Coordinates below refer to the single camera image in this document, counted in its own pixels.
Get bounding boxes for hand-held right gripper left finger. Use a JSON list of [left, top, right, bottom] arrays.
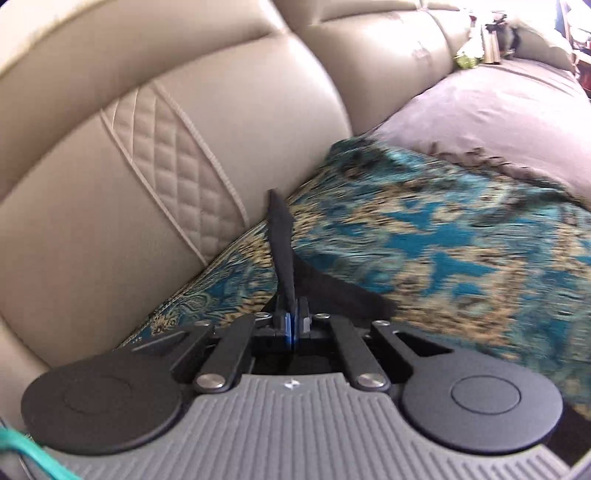
[[131, 298, 293, 394]]

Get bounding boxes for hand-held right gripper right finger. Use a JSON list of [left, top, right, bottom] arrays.
[[294, 296, 457, 394]]

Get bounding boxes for black pants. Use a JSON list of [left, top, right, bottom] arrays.
[[268, 188, 395, 324]]

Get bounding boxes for teal patterned bedspread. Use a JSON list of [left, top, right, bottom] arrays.
[[117, 136, 591, 409]]

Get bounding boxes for beige leather headboard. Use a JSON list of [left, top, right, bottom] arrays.
[[0, 0, 573, 393]]

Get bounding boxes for pink grey pillow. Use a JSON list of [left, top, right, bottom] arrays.
[[369, 58, 591, 208]]

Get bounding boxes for green plastic bag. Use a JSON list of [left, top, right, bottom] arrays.
[[455, 39, 484, 71]]

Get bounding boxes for green cable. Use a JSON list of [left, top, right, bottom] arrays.
[[0, 427, 83, 480]]

